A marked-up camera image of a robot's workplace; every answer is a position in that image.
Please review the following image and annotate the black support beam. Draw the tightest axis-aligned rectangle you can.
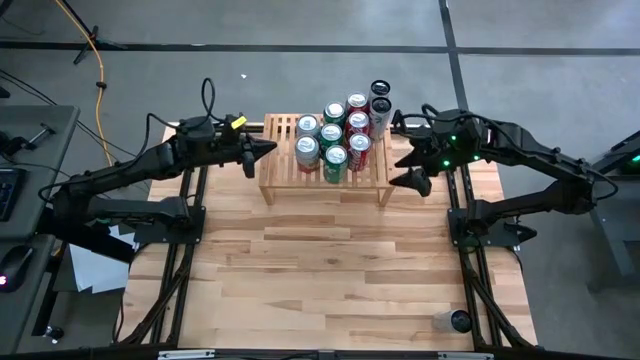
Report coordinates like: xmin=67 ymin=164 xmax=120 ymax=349
xmin=39 ymin=219 xmax=137 ymax=264

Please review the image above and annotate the black computer mouse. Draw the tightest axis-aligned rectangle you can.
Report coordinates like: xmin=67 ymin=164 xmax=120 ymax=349
xmin=0 ymin=245 xmax=35 ymax=294

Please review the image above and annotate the dark neighbouring workstation frame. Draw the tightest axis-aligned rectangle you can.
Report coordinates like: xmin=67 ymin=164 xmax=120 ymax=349
xmin=549 ymin=128 xmax=640 ymax=294

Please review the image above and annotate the white paper sheet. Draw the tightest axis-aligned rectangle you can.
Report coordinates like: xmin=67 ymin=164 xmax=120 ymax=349
xmin=68 ymin=242 xmax=132 ymax=295
xmin=107 ymin=223 xmax=139 ymax=249

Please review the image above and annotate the silver soda can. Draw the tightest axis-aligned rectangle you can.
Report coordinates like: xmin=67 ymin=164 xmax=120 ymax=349
xmin=367 ymin=96 xmax=395 ymax=142

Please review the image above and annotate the green Sprite can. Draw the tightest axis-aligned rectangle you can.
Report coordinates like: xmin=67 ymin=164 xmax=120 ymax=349
xmin=318 ymin=123 xmax=344 ymax=149
xmin=322 ymin=100 xmax=348 ymax=126
xmin=322 ymin=144 xmax=350 ymax=185

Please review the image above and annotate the small black knob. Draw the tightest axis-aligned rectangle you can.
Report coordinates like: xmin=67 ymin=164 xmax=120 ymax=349
xmin=42 ymin=324 xmax=66 ymax=344

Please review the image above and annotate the wooden slatted shelf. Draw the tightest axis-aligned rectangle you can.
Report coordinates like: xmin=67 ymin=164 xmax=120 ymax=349
xmin=258 ymin=112 xmax=398 ymax=207

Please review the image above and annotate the black desk clamp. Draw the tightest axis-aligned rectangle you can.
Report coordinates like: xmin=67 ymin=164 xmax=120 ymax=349
xmin=0 ymin=122 xmax=57 ymax=156

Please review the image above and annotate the red Coca-Cola Star Wars can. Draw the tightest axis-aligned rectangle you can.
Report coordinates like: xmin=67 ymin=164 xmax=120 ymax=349
xmin=345 ymin=132 xmax=374 ymax=174
xmin=345 ymin=110 xmax=372 ymax=137

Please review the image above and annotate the black keyboard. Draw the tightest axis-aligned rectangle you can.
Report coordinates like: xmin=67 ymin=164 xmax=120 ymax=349
xmin=0 ymin=167 xmax=29 ymax=224

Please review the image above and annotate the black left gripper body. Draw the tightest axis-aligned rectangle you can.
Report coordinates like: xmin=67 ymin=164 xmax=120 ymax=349
xmin=214 ymin=115 xmax=257 ymax=180

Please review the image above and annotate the grey desk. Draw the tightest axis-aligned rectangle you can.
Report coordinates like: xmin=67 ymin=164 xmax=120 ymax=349
xmin=0 ymin=234 xmax=57 ymax=354
xmin=0 ymin=104 xmax=81 ymax=241

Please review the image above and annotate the black tripod stand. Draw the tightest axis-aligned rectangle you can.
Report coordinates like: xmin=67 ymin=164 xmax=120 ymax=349
xmin=58 ymin=0 xmax=129 ymax=65

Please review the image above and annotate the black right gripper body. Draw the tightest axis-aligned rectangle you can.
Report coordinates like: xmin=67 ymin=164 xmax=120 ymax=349
xmin=414 ymin=115 xmax=484 ymax=174

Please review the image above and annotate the yellow extension cord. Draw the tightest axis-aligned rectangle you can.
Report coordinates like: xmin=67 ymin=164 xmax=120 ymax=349
xmin=53 ymin=0 xmax=115 ymax=167

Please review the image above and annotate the white and pink soda can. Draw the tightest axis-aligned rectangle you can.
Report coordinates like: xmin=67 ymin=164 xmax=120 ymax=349
xmin=293 ymin=134 xmax=322 ymax=175
xmin=294 ymin=113 xmax=321 ymax=139

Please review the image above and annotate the white can with black lid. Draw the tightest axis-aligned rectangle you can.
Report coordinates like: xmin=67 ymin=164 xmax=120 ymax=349
xmin=432 ymin=308 xmax=474 ymax=335
xmin=368 ymin=78 xmax=393 ymax=109

